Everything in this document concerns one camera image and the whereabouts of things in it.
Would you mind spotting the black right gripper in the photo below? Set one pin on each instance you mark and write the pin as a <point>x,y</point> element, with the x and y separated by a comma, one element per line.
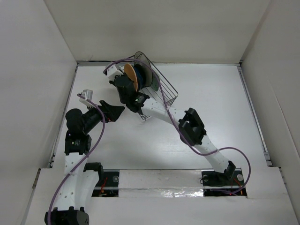
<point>114,81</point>

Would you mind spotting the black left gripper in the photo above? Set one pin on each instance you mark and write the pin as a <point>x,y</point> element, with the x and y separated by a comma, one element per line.
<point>110,112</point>

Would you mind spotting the dark blue leaf-shaped plate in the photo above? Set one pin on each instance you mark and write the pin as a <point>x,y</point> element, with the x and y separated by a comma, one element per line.
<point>139,78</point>

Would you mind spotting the orange woven bamboo round plate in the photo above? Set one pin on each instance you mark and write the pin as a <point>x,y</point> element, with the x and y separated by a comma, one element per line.
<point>130,72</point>

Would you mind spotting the cream round plate tree drawing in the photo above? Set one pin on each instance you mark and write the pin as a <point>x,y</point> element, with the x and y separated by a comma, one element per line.
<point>142,60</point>

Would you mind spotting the black round bowl plate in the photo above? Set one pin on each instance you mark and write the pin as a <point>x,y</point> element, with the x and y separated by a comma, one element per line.
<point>143,72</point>

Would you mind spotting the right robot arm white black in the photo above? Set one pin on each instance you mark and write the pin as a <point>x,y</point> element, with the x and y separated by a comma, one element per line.
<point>188,123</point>

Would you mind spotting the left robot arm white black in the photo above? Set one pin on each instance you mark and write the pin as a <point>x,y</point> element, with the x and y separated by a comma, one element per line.
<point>70,199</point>

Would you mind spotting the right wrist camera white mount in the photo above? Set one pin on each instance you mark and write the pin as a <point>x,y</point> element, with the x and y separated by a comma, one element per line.
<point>111,71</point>

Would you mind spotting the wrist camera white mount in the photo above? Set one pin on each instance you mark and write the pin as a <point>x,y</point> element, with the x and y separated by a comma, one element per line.
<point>85,97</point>
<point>111,71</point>

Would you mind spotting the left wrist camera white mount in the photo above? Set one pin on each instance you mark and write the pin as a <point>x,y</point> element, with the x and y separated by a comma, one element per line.
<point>85,97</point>

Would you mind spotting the grey wire dish rack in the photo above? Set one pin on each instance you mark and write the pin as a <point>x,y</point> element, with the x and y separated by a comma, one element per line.
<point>166,86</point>

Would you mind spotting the silver front rail tape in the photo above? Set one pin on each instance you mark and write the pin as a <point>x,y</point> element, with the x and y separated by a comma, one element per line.
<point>168,183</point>

